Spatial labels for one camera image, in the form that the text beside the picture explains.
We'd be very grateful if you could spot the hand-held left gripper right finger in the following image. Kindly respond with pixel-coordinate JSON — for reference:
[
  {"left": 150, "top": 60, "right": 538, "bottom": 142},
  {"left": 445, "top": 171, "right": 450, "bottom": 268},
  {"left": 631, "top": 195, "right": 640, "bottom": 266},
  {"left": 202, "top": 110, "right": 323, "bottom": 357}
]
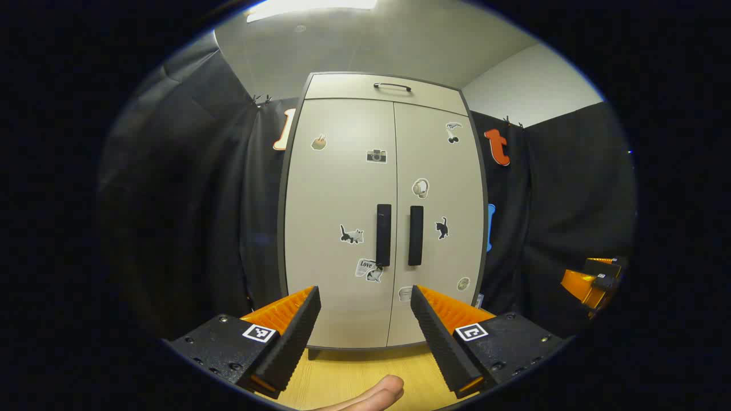
[{"left": 410, "top": 284, "right": 566, "bottom": 400}]

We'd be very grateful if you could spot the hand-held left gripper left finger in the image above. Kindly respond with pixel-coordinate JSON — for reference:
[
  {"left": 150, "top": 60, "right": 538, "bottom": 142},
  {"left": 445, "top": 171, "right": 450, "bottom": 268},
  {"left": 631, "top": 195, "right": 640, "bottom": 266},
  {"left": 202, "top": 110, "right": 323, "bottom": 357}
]
[{"left": 163, "top": 285, "right": 322, "bottom": 400}]

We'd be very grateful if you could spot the beige cabinet door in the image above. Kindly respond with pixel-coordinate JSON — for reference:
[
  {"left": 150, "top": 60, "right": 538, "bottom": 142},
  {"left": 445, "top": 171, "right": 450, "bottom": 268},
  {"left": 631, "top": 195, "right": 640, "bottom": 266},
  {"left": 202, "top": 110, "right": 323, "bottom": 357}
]
[
  {"left": 387, "top": 102, "right": 487, "bottom": 348},
  {"left": 283, "top": 98, "right": 399, "bottom": 349}
]

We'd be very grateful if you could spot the beige double-door shoe cabinet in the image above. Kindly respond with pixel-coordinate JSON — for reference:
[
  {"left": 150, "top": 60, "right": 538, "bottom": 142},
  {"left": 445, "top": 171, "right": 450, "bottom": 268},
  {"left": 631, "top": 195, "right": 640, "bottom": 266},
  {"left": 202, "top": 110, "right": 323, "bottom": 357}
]
[{"left": 277, "top": 71, "right": 490, "bottom": 350}]

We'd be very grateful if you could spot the ceiling light panel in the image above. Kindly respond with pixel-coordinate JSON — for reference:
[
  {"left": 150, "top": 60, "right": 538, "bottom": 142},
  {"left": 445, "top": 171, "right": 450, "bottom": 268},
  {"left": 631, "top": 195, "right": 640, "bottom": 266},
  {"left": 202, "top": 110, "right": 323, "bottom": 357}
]
[{"left": 246, "top": 0, "right": 379, "bottom": 23}]

